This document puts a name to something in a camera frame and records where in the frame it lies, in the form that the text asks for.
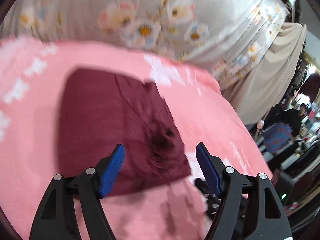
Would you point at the maroon puffer jacket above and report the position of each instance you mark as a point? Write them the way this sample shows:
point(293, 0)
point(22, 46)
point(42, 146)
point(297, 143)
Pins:
point(101, 109)

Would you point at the person in dark clothes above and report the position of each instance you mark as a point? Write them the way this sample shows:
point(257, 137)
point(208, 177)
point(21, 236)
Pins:
point(293, 118)

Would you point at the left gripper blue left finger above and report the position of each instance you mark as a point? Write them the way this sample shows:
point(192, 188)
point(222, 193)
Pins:
point(91, 186)

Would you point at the pink printed blanket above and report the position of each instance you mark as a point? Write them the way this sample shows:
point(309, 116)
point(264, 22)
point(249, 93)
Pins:
point(32, 77)

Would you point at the beige fabric cover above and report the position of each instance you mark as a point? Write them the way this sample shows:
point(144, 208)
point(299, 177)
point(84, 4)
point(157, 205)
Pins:
point(253, 96)

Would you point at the blue patterned cloth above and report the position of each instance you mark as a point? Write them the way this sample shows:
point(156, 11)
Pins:
point(274, 138)

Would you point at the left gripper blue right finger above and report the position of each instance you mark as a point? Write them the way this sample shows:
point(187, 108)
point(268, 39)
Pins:
point(227, 184)

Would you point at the grey floral bed sheet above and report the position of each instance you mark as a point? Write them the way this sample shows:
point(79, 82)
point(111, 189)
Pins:
point(227, 38)

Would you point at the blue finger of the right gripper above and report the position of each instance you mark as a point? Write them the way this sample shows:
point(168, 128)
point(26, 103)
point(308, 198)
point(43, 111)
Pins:
point(213, 202)

